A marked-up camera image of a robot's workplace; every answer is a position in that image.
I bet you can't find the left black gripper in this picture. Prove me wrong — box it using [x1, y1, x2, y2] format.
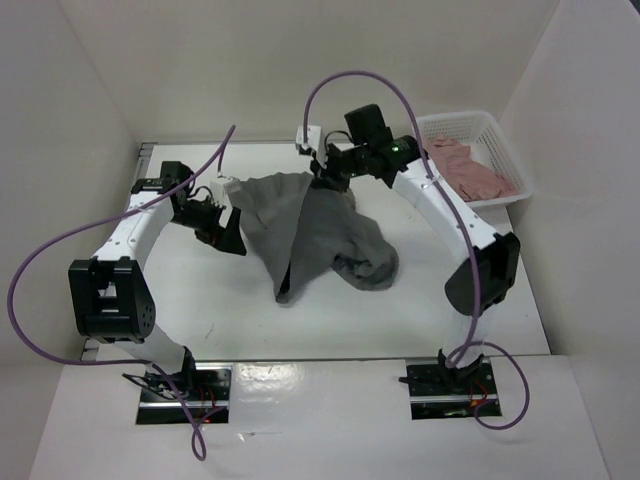
[170, 195, 246, 255]

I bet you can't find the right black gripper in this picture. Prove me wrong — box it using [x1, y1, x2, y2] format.
[309, 142, 368, 193]

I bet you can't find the grey pleated skirt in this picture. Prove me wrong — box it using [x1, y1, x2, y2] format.
[226, 172, 399, 304]

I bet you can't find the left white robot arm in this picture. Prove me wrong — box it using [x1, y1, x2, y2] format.
[68, 161, 247, 400]

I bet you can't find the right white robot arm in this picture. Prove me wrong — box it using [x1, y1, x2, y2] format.
[296, 104, 520, 393]

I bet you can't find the pink skirt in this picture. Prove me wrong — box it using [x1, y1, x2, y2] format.
[424, 136, 517, 202]

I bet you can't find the white plastic basket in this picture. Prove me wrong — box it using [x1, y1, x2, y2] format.
[416, 111, 533, 210]

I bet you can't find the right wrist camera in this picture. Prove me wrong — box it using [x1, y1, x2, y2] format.
[295, 125, 326, 164]

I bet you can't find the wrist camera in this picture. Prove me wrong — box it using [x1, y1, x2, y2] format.
[209, 176, 241, 207]
[295, 125, 326, 164]

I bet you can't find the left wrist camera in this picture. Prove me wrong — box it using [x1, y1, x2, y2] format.
[209, 176, 241, 207]

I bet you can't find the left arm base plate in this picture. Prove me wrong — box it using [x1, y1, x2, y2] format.
[122, 362, 233, 425]

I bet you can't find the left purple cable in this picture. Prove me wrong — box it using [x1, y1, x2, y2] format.
[6, 124, 237, 461]

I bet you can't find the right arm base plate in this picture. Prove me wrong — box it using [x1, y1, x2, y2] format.
[398, 358, 502, 420]

